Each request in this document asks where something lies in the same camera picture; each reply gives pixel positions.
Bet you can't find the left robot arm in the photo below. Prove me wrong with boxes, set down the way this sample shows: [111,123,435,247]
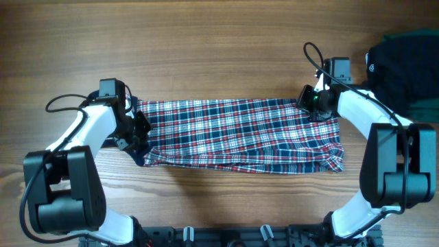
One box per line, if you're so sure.
[19,78,153,246]

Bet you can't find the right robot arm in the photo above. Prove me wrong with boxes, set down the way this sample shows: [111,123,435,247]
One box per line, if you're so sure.
[298,62,436,242]

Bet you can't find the right black camera cable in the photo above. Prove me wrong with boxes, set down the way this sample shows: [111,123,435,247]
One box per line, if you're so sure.
[302,41,411,239]

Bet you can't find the black mesh shorts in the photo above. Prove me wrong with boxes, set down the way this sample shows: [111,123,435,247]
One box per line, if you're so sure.
[362,29,438,123]

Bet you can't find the plaid sleeveless shirt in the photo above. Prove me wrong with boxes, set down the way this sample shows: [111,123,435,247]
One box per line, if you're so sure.
[127,96,344,174]

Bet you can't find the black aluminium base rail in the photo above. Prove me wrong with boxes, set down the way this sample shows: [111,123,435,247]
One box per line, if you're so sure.
[78,224,384,247]

